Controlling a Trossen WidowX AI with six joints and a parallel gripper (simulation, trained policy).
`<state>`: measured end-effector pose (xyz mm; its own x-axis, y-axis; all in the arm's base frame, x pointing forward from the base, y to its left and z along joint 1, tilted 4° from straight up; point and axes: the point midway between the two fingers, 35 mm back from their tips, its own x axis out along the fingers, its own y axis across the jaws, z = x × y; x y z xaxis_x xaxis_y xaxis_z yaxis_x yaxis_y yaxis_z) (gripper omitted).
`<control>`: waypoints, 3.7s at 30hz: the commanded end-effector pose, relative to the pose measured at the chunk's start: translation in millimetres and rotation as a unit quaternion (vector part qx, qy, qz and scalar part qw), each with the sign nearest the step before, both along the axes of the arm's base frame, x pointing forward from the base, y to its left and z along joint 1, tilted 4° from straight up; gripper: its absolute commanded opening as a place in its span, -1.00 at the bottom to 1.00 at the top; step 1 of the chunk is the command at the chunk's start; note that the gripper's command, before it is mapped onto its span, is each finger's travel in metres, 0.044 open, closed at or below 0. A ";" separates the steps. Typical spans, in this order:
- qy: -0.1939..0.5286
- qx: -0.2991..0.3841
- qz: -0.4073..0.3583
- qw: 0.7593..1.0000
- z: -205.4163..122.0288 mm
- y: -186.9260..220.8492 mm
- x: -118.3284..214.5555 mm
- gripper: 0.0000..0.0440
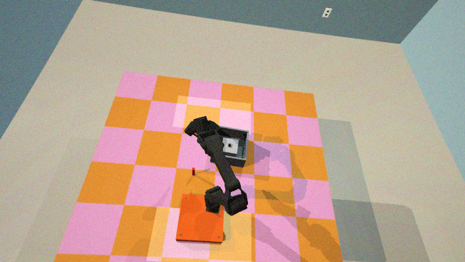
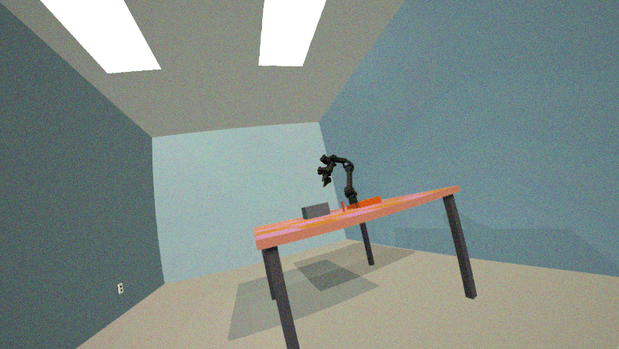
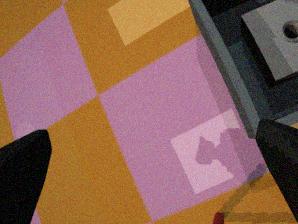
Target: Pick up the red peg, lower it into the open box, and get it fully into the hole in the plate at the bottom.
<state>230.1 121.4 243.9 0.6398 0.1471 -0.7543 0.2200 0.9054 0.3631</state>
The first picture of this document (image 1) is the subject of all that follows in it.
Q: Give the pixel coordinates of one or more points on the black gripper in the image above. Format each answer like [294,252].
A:
[190,130]

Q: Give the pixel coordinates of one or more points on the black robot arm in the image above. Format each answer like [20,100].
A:
[211,142]

